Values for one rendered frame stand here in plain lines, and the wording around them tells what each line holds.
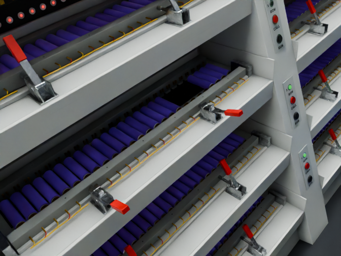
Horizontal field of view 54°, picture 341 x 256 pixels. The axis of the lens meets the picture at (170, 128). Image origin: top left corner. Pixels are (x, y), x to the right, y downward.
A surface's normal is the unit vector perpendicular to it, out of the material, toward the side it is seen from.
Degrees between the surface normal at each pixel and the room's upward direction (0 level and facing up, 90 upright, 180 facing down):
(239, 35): 90
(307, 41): 17
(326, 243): 0
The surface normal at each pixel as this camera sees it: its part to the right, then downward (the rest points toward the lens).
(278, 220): -0.14, -0.76
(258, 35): -0.70, 0.53
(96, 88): 0.70, 0.38
